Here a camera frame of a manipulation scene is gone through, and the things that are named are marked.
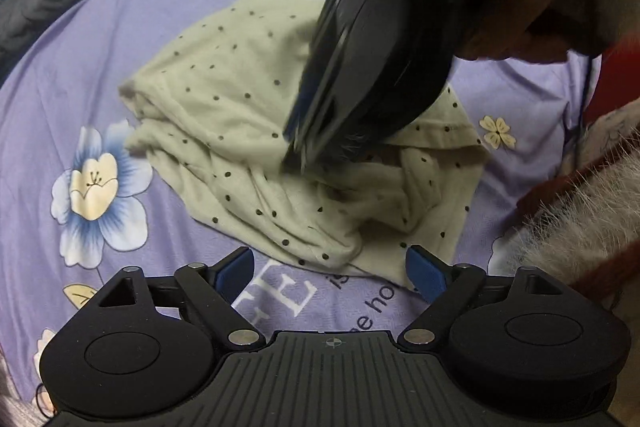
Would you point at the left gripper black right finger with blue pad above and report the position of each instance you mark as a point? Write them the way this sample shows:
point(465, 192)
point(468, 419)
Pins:
point(447, 289)

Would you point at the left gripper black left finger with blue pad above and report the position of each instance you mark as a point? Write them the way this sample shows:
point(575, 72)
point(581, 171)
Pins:
point(207, 297)

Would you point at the purple floral bed sheet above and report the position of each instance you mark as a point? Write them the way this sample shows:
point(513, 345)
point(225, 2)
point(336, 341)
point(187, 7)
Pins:
point(64, 93)

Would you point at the red white fur-trimmed garment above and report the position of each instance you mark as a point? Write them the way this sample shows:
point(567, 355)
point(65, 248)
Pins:
point(583, 228)

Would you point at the person's right hand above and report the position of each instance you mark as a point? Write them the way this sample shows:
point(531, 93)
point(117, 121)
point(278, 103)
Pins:
point(534, 31)

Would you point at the green polka dot sweater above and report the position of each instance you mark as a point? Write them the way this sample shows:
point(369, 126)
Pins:
point(212, 106)

